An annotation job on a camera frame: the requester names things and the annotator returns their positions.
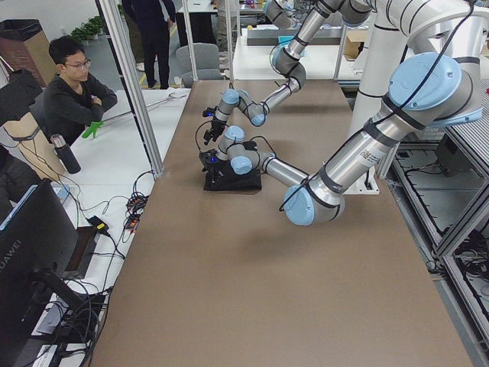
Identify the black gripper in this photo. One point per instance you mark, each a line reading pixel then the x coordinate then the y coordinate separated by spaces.
pixel 214 125
pixel 217 167

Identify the black printed t-shirt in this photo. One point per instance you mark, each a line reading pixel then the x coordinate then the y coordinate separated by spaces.
pixel 238 182

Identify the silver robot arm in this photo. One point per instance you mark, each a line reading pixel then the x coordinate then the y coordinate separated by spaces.
pixel 285 60
pixel 437 86

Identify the metal reacher grabber tool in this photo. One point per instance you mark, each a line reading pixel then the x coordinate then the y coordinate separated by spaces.
pixel 153 99

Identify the grey office chair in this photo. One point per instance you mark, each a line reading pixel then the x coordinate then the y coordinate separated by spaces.
pixel 207 63

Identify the red black power strip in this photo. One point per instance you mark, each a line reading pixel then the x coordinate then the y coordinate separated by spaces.
pixel 134 209

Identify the blue plastic bin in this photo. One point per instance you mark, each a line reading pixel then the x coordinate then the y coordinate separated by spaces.
pixel 286 40

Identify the black power adapter yellow label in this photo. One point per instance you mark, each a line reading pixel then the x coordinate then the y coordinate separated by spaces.
pixel 100 225

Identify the standing person dark trousers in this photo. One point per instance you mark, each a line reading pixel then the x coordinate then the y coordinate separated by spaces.
pixel 154 20

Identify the seated person with glasses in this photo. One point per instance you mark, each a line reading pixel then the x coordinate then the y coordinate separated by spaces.
pixel 74 99

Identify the black thermos bottle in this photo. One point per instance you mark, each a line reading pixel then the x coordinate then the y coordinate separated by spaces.
pixel 65 154

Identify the black computer monitor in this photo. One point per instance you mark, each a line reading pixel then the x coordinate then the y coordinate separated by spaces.
pixel 37 243

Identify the green handled grabber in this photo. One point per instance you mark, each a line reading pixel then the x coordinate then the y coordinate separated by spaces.
pixel 92 129

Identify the aluminium frame post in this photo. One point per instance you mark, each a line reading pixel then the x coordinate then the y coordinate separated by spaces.
pixel 121 50

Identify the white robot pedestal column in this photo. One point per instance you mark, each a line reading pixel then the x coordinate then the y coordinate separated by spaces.
pixel 366 95

